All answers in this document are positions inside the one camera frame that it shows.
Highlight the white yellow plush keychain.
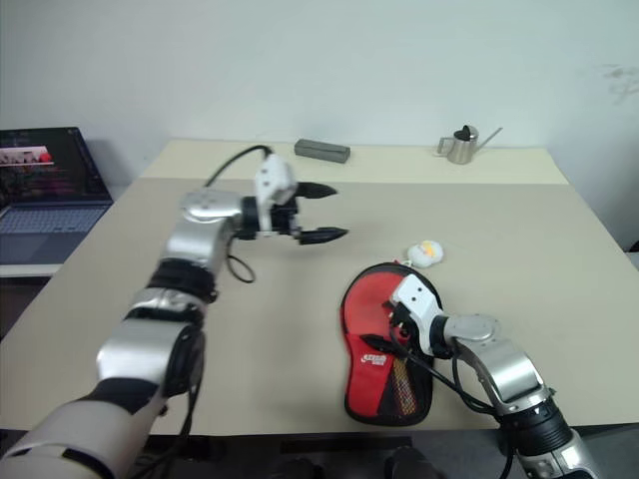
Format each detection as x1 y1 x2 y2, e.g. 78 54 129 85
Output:
393 239 446 268

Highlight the red and black paddle case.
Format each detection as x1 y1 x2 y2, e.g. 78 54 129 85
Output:
339 261 448 427

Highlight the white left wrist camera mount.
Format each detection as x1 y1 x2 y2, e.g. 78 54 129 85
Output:
253 153 299 236

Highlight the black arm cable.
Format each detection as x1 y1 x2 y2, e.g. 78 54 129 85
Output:
203 144 276 286
388 323 518 479

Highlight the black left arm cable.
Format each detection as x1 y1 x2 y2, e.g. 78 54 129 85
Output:
203 144 276 286

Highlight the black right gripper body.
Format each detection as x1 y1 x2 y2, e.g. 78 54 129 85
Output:
387 302 423 351

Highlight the silver metal watering can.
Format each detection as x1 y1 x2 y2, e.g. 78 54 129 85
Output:
436 124 504 166

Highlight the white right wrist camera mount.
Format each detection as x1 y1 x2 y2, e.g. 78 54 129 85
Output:
388 273 443 356

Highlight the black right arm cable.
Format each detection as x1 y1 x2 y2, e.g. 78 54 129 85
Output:
388 323 518 479

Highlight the white side table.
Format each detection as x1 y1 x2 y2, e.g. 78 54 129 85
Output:
0 258 66 280

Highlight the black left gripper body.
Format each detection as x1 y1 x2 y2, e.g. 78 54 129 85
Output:
272 196 307 239

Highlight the open blue laptop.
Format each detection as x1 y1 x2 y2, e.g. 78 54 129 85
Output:
0 127 115 265

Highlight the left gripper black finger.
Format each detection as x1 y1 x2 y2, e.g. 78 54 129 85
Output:
294 226 349 248
297 182 338 202

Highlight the grey rectangular block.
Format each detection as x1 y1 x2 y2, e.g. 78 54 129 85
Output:
293 138 351 165

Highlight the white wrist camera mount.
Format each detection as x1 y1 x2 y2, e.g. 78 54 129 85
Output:
253 153 299 236
388 273 443 356

